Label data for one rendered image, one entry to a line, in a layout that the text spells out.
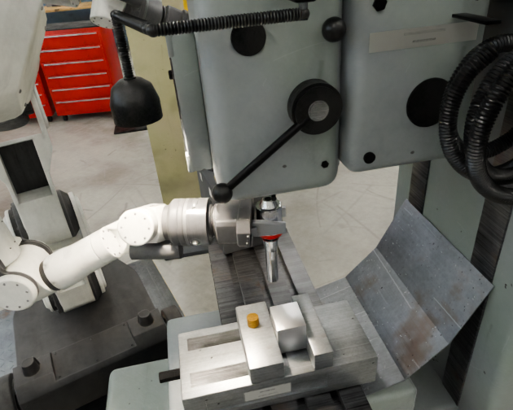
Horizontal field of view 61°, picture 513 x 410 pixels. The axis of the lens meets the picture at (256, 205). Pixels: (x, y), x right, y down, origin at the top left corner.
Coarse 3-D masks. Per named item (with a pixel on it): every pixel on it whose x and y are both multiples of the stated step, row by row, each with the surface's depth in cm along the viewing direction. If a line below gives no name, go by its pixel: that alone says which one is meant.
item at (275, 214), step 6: (258, 204) 78; (258, 210) 77; (264, 210) 76; (270, 210) 76; (276, 210) 76; (258, 216) 78; (264, 216) 77; (270, 216) 77; (276, 216) 77; (282, 216) 79; (276, 234) 79
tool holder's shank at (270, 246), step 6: (264, 240) 81; (270, 240) 81; (276, 240) 81; (270, 246) 81; (276, 246) 82; (270, 252) 82; (276, 252) 83; (270, 258) 83; (276, 258) 84; (270, 264) 84; (276, 264) 84; (270, 270) 85; (276, 270) 85; (270, 276) 85; (276, 276) 86
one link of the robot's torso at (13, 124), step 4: (28, 104) 101; (28, 108) 102; (32, 108) 103; (20, 116) 107; (24, 116) 108; (28, 116) 110; (8, 120) 106; (12, 120) 107; (16, 120) 108; (20, 120) 108; (24, 120) 110; (28, 120) 111; (0, 124) 106; (4, 124) 107; (8, 124) 108; (12, 124) 109; (16, 124) 110; (20, 124) 112; (24, 124) 113; (0, 128) 109; (4, 128) 110; (8, 128) 111; (12, 128) 112; (16, 128) 113
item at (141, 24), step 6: (114, 12) 56; (120, 12) 54; (114, 18) 56; (120, 18) 53; (126, 18) 50; (132, 18) 49; (138, 18) 48; (126, 24) 51; (132, 24) 48; (138, 24) 46; (144, 24) 45; (150, 24) 44; (138, 30) 47; (144, 30) 45
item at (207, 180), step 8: (200, 176) 121; (208, 176) 116; (200, 184) 125; (208, 184) 113; (216, 184) 111; (200, 192) 129; (208, 192) 115; (256, 200) 112; (256, 240) 118; (224, 248) 115; (232, 248) 116; (240, 248) 117
